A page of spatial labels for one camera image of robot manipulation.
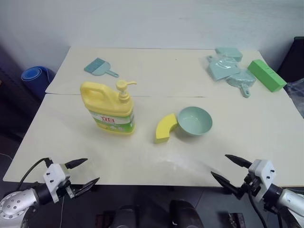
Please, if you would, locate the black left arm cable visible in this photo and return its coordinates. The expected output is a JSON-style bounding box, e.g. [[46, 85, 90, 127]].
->
[[18, 157, 52, 190]]

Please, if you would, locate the yellow pump detergent bottle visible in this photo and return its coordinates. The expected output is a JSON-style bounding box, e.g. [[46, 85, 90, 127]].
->
[[79, 80, 138, 136]]

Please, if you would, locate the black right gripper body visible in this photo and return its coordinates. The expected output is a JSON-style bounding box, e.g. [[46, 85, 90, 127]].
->
[[238, 174, 262, 199]]

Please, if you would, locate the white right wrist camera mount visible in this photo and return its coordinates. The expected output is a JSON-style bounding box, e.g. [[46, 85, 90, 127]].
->
[[248, 159, 276, 202]]

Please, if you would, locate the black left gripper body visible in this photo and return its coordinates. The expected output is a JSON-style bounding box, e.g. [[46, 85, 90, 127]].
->
[[58, 166, 77, 198]]

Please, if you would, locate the yellow curved sponge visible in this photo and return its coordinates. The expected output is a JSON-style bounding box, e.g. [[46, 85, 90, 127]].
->
[[155, 113, 178, 144]]

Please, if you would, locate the clear plastic bag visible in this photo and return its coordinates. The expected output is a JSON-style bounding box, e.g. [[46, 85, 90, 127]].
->
[[284, 79, 304, 119]]

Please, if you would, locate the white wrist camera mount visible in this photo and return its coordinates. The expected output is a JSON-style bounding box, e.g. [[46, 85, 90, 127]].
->
[[248, 159, 276, 202], [43, 163, 73, 204]]

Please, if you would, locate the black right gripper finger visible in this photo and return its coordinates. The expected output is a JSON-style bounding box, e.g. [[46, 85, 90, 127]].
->
[[225, 154, 253, 170], [210, 171, 243, 199]]

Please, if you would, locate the pale green bowl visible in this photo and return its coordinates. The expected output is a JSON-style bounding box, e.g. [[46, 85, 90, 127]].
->
[[176, 106, 213, 138]]

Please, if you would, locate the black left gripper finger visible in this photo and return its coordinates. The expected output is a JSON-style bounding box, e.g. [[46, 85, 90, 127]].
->
[[65, 158, 88, 170], [72, 177, 100, 198]]

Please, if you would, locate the blue rolled mat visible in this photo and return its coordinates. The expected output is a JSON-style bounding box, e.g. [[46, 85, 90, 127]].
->
[[20, 66, 57, 100]]

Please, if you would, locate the black box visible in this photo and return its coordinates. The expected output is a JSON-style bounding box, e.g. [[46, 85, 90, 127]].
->
[[276, 36, 304, 84]]

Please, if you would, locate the dark rounded shape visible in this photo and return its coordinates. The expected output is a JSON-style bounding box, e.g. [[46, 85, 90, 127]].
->
[[113, 205, 143, 228], [168, 199, 202, 228]]

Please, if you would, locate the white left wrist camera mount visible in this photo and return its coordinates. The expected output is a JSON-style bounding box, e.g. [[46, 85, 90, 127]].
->
[[43, 163, 73, 204]]

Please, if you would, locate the small teal dustpan with brush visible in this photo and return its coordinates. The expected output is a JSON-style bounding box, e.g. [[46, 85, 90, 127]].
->
[[83, 57, 119, 78]]

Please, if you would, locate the green rectangular block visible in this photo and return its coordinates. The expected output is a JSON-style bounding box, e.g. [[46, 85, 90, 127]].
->
[[247, 59, 287, 92]]

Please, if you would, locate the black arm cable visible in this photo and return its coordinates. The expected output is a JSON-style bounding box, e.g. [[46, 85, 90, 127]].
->
[[18, 157, 52, 190], [247, 196, 268, 228]]

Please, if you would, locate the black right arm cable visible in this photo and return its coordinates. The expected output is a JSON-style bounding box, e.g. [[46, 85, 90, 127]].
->
[[247, 196, 268, 228]]

